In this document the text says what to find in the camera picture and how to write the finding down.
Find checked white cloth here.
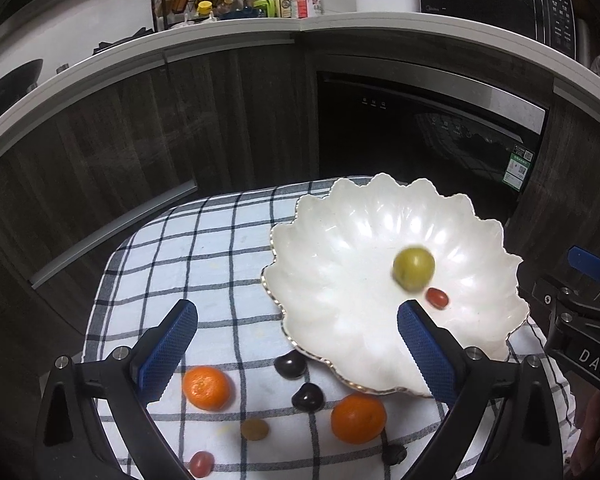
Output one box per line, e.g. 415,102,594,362
80,175,581,480

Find dark wood kitchen cabinet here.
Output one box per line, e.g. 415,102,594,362
0,30,600,480

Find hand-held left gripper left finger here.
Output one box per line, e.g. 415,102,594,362
32,299,201,480

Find black wok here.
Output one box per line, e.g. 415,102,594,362
0,59,45,121

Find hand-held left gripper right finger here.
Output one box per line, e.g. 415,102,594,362
396,299,566,480

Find green and white container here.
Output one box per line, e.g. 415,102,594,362
242,0,281,18

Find black stove grate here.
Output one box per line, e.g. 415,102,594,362
91,26,156,56

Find brown longan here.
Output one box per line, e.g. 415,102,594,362
240,418,270,442

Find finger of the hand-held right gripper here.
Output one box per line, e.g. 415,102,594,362
569,246,600,286
531,275,600,321

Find white scalloped bowl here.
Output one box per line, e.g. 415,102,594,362
261,172,530,400

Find black dishwasher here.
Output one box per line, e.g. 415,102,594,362
316,55,551,221

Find orange mandarin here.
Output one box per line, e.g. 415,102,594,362
182,365,233,412
330,392,388,445

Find green round fruit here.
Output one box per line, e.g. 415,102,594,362
391,245,437,292

